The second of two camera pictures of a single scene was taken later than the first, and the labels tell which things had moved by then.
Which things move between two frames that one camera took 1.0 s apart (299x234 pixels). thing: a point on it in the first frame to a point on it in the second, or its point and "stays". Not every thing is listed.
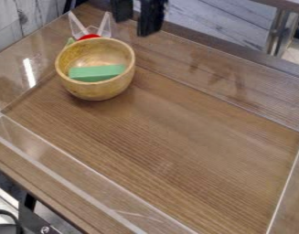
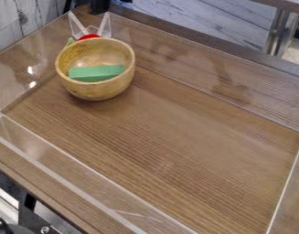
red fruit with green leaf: (84, 37) stays
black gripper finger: (151, 15) to (99, 6)
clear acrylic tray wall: (80, 179) stays
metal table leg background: (282, 32) stays
